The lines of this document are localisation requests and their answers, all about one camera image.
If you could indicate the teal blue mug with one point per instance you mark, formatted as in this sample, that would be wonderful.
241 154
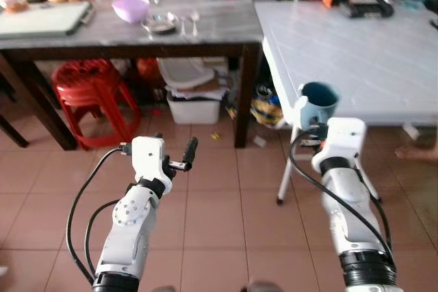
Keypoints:
321 104

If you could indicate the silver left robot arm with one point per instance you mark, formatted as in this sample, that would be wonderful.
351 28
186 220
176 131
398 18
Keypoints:
130 227

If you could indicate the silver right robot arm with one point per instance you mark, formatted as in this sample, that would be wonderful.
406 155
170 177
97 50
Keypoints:
352 217

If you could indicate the white plastic bin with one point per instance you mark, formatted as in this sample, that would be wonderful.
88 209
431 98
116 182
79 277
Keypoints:
194 109

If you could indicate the yellow blue bag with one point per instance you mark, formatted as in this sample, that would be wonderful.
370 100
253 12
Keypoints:
267 109

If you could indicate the orange plastic stool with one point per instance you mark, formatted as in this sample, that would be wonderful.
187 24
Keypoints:
149 71

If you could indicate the red plastic stool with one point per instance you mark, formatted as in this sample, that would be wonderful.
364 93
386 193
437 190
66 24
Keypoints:
92 90

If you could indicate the white folding table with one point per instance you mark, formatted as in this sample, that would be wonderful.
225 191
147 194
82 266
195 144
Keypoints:
356 52

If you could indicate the dark wooden table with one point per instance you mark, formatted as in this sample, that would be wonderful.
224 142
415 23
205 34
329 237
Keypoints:
137 42

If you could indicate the person's bare foot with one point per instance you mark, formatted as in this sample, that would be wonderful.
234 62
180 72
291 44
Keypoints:
417 153

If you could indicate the metal fork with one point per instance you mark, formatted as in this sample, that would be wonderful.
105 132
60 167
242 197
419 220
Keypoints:
183 27

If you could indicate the metal dish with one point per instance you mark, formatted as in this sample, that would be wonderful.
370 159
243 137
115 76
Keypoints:
161 24

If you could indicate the metal spoon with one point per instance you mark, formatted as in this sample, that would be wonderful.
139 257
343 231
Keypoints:
195 17

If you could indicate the large purple bowl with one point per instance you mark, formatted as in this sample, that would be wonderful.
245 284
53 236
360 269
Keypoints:
131 10

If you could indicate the black device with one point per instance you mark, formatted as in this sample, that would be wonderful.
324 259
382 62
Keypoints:
366 8

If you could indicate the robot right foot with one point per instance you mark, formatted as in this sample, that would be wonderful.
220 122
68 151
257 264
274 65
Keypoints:
265 286

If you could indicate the pale green cutting board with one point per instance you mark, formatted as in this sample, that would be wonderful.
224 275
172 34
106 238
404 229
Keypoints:
41 20

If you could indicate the clear food container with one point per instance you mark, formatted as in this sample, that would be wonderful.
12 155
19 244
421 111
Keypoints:
14 1

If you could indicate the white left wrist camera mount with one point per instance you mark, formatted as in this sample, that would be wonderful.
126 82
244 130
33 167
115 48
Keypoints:
147 156

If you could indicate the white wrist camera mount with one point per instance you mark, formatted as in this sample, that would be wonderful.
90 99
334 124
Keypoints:
147 156
342 140

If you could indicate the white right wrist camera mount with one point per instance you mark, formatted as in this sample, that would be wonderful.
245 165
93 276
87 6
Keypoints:
342 140

